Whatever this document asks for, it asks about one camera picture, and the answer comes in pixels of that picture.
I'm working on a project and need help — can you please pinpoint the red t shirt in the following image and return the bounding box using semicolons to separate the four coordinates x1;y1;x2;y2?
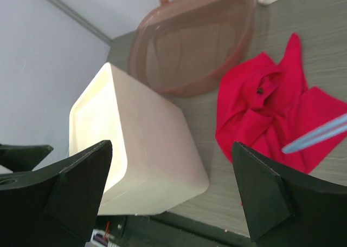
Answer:
215;34;346;174

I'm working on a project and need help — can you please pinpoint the brown translucent plastic lid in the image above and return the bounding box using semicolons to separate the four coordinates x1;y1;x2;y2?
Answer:
127;0;256;97

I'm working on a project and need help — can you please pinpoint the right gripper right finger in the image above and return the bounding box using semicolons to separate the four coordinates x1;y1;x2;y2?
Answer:
232;142;346;246

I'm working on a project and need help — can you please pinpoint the light blue wire hanger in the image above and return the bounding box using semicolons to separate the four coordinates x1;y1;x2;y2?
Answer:
282;114;346;154

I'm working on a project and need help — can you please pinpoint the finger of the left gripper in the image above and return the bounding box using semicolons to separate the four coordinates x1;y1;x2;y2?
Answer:
1;144;54;172

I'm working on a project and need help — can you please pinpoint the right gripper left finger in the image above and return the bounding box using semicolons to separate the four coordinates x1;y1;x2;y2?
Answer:
1;140;112;246

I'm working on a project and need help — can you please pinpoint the white plastic storage box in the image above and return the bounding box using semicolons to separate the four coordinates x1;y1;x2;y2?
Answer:
69;63;209;215

